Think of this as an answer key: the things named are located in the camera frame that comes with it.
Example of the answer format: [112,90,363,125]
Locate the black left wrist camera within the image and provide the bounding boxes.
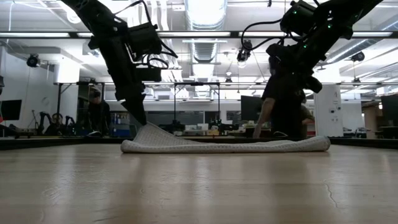
[126,22,163,57]

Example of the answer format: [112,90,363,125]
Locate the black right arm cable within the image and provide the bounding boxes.
[241,18,292,52]

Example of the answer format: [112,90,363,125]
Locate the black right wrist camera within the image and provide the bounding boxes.
[279,0,317,37]

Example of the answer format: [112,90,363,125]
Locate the black background rig frame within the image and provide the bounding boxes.
[54,81,106,138]

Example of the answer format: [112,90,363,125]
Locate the blue storage cabinet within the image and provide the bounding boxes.
[110,111,131,138]

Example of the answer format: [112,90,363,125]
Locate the black computer monitor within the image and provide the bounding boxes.
[240,95,265,123]
[0,99,23,121]
[380,93,398,128]

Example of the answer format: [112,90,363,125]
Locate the black overhead light bar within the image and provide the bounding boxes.
[0,30,394,40]

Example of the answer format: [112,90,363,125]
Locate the grey waffle microfiber towel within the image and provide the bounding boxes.
[120,121,331,154]

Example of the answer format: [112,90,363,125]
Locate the silver ceiling duct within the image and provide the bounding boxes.
[184,0,228,65]

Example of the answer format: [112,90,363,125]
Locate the black metal table frame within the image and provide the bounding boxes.
[0,136,398,151]

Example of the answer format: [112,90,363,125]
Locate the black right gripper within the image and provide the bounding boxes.
[266,43,323,94]

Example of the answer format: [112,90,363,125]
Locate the black ceiling camera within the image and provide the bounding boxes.
[350,50,366,63]
[25,53,40,68]
[236,39,254,63]

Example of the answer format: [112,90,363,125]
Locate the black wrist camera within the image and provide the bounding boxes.
[126,22,163,57]
[279,0,317,37]

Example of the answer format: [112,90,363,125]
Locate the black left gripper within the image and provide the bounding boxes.
[99,37,162,126]

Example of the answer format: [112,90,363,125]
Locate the person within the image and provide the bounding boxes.
[298,104,316,138]
[252,70,308,139]
[44,112,68,136]
[86,88,112,138]

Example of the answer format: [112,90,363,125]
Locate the white pillar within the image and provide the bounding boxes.
[313,84,345,139]

